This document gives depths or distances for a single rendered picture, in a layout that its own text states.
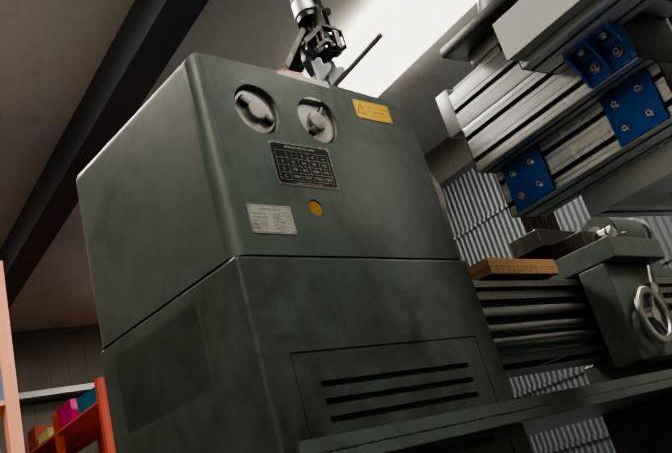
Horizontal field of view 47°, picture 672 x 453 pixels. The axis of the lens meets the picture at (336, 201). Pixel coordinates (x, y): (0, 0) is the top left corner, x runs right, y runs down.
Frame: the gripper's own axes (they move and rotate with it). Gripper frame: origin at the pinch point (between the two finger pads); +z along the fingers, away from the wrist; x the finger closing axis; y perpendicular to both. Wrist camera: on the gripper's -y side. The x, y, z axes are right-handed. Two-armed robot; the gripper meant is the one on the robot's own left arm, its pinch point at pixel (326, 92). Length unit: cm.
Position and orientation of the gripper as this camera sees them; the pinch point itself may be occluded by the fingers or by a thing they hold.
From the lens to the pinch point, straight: 184.3
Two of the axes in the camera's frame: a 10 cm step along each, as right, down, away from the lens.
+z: 2.6, 8.9, -3.6
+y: 6.4, -4.4, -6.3
